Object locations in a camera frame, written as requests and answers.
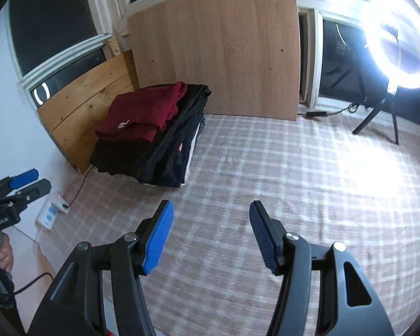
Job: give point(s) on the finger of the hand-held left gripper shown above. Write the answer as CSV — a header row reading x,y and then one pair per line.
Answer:
x,y
38,187
24,177

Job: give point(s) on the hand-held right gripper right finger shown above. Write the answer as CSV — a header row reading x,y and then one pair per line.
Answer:
x,y
266,241

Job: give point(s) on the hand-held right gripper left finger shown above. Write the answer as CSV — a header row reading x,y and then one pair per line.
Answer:
x,y
157,239

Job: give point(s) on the stack of black folded clothes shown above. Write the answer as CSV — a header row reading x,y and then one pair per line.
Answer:
x,y
161,157

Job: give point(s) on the person's left hand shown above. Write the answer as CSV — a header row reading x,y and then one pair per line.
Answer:
x,y
5,252

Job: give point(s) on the white charger plug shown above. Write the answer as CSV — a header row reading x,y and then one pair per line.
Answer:
x,y
61,203

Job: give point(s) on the white power strip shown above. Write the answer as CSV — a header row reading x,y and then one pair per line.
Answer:
x,y
49,218

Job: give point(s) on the plaid bed sheet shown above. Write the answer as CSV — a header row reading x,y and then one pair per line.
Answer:
x,y
283,182

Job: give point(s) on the pine wood headboard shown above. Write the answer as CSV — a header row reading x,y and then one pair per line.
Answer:
x,y
87,94

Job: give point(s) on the maroon folded garment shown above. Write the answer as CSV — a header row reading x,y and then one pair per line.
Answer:
x,y
140,112

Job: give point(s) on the black power adapter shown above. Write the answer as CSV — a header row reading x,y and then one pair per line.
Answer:
x,y
317,113

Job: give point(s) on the black tripod stand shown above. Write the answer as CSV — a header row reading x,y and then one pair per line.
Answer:
x,y
369,117

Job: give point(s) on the light wooden board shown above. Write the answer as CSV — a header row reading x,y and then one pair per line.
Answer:
x,y
213,49

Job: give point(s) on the white window frame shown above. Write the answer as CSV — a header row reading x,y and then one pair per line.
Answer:
x,y
313,42
70,47

